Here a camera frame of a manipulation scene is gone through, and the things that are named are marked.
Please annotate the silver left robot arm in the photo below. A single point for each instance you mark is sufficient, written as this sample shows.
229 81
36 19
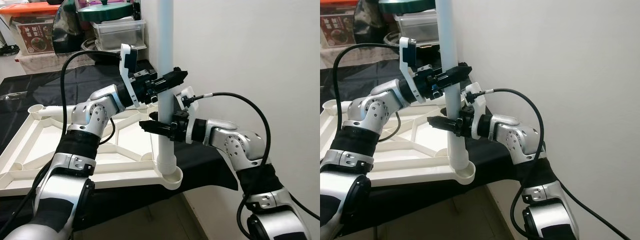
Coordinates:
372 107
92 112

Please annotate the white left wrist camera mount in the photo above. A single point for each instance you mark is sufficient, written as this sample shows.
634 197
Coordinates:
131 86
414 80

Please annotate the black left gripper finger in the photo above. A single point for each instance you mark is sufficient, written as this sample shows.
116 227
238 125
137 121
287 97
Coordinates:
182 73
169 85
464 68
451 80

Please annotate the clear storage box orange lid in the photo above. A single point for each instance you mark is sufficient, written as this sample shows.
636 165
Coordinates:
337 3
30 8

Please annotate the dark red printed carton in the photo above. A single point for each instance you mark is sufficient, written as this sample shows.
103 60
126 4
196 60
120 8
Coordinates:
35 37
337 31

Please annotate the grey clear plastic box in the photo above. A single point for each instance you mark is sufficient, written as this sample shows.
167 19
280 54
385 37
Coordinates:
117 35
417 27

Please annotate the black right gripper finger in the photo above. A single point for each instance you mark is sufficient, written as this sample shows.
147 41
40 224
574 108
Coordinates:
442 124
154 116
155 128

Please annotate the white plastic table top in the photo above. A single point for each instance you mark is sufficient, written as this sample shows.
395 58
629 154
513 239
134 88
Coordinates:
35 150
420 150

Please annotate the speckled cloth covered bench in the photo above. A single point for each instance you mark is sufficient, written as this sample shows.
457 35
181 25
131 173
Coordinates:
332 54
35 62

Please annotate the green round lid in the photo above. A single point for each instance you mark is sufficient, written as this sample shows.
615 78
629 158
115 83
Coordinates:
407 6
107 12

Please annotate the black shiny curved cover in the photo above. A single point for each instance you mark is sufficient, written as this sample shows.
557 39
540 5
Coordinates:
65 30
370 25

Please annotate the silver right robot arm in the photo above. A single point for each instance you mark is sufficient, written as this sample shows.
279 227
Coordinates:
235 145
515 140

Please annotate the black tablecloth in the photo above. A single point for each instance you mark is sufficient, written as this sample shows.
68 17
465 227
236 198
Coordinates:
30 85
365 75

